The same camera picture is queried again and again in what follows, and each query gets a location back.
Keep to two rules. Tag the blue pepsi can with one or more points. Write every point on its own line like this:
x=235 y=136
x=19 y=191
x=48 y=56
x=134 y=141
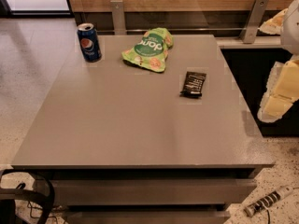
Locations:
x=88 y=41

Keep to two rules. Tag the grey lower drawer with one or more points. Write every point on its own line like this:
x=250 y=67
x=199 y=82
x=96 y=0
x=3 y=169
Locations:
x=149 y=217

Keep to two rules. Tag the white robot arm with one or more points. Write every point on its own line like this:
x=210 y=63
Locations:
x=285 y=24

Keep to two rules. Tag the grey upper drawer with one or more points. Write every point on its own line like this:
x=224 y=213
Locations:
x=152 y=192

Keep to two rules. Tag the metal bracket post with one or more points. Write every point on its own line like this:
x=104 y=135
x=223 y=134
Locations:
x=255 y=17
x=118 y=17

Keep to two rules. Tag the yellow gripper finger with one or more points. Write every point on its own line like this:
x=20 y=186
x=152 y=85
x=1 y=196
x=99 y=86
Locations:
x=276 y=106
x=287 y=84

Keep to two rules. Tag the green snack bag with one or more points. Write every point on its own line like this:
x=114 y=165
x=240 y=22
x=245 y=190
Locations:
x=151 y=51

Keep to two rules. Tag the horizontal metal rail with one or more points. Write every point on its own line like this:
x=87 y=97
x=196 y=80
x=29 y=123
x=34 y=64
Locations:
x=177 y=31

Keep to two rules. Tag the right metal bracket post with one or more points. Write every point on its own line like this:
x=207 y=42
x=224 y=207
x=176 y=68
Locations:
x=255 y=17

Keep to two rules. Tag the left metal bracket post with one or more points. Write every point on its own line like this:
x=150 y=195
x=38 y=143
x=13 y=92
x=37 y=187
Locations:
x=118 y=17

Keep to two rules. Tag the grey drawer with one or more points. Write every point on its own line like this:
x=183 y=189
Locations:
x=152 y=192
x=149 y=217

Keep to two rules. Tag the black rxbar chocolate bar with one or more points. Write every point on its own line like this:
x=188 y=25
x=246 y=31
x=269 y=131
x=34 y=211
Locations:
x=193 y=84

